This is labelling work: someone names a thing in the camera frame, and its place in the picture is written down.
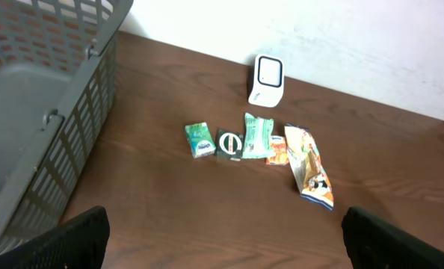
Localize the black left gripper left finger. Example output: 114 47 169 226
0 205 110 269

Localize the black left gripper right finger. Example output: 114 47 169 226
342 206 444 269

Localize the orange wet sheet package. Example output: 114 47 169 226
284 125 334 211

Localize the small orange tissue pack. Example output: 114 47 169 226
265 135 289 166

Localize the small teal tissue pack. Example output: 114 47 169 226
185 122 216 158

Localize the green Kleenex tissue pack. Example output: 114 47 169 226
242 113 275 159

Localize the dark green scrub pad pack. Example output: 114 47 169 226
215 129 244 161

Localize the dark grey plastic mesh basket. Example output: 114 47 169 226
0 0 132 255

